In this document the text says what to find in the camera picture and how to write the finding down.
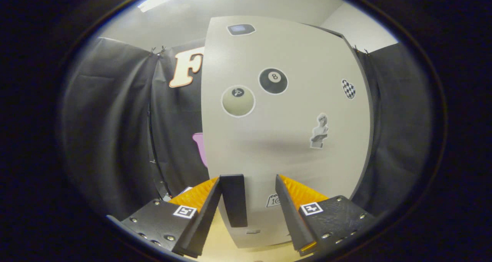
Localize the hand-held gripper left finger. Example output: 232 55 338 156
107 176 223 259

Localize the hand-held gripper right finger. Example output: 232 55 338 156
275 174 375 255

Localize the black door handle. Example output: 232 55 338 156
219 174 248 228

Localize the white cabinet door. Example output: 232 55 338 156
201 16 371 249

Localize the black backdrop cloth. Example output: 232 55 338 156
61 37 433 220

